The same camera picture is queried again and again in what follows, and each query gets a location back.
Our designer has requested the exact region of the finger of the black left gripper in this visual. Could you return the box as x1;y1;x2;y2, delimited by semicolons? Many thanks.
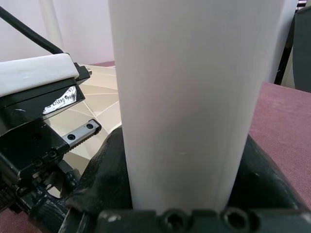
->
28;191;73;231

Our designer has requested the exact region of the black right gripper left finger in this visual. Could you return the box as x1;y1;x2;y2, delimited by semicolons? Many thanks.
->
65;126;134;214

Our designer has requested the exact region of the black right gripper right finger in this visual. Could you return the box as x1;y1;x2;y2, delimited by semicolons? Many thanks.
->
227;134;302;212

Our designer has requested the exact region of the white plastic table top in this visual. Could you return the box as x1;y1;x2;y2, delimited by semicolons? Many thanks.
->
43;63;122;168

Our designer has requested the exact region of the pink table cloth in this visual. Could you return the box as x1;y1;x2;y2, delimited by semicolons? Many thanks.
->
0;59;311;233

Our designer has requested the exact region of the grey armchair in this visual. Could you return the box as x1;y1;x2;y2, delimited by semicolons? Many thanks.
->
274;6;311;93

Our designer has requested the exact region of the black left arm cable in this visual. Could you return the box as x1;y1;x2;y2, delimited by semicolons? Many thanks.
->
0;6;64;54

